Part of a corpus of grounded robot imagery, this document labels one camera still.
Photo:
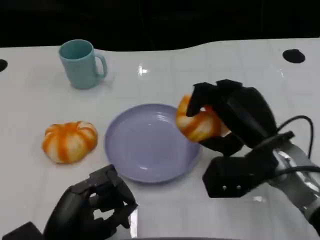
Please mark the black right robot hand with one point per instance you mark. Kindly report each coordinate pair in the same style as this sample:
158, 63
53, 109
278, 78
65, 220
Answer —
245, 112

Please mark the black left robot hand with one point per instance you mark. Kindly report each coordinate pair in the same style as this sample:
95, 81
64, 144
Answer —
72, 212

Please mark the orange white toy bread roll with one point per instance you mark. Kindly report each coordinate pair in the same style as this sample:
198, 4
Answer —
68, 142
197, 127

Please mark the lilac plate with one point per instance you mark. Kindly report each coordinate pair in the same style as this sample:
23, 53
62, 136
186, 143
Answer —
147, 145

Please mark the pale green mug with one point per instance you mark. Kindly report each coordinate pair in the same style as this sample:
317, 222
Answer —
80, 66

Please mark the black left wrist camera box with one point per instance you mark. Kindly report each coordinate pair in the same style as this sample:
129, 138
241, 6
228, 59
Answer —
20, 232

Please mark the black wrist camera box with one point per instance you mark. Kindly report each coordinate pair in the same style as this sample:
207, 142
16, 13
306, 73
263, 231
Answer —
20, 232
232, 175

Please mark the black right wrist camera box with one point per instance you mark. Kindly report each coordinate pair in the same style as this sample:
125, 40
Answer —
232, 175

